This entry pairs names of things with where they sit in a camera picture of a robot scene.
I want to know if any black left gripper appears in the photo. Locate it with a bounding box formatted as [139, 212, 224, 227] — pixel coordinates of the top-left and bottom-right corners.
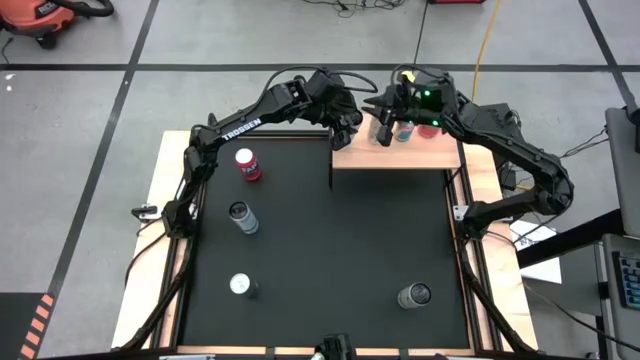
[304, 69, 365, 152]

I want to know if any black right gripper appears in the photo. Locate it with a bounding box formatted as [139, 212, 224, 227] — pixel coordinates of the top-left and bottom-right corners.
[362, 68, 459, 149]

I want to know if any blue soda can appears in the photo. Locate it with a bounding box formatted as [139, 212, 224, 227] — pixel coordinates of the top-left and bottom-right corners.
[393, 121, 416, 144]

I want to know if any white-lidded slim can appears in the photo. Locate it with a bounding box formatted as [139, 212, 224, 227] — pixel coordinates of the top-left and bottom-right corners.
[229, 272, 260, 300]

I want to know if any grey slim beverage can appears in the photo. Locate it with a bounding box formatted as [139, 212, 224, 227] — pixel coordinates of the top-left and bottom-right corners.
[397, 282, 433, 310]

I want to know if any black table mat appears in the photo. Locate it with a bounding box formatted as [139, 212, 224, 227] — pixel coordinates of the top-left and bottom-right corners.
[179, 134, 471, 350]

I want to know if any black power brick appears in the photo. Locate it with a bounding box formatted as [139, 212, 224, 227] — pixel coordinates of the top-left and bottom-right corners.
[499, 164, 519, 191]

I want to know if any white Celsius can blue band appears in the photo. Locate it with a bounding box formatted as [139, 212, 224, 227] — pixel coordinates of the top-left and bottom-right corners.
[228, 200, 260, 236]

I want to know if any white printed paper sheet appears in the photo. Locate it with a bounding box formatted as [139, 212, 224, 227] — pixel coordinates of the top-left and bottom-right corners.
[509, 219, 564, 285]

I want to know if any black table clamp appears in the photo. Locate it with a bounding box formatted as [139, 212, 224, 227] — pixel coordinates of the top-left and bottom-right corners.
[131, 203, 159, 224]

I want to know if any grey equipment cart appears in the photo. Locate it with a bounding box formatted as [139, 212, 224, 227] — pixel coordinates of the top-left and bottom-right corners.
[602, 106, 640, 360]

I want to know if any blue-keyed keypad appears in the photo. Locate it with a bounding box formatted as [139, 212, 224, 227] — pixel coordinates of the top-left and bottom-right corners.
[612, 251, 640, 311]

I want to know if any orange shop vacuum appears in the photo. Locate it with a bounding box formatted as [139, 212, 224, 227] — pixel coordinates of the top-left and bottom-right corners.
[0, 0, 115, 50]

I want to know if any wooden shelf black frame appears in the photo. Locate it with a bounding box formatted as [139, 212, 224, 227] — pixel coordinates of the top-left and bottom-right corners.
[327, 107, 462, 189]

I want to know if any black aluminium table frame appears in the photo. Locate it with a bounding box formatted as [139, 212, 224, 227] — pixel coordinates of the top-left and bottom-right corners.
[110, 112, 540, 360]

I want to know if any black looped floor cable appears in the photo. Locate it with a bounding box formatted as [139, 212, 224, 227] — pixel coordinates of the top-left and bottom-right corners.
[412, 0, 430, 69]

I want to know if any black floor cable bundle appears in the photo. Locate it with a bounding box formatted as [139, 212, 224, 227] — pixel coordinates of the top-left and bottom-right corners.
[299, 0, 407, 19]

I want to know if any yellow extension cable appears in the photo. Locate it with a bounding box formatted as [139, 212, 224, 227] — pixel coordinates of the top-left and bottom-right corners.
[471, 0, 503, 101]

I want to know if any black table-level camera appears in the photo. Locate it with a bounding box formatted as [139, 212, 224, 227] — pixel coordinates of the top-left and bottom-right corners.
[314, 333, 354, 360]

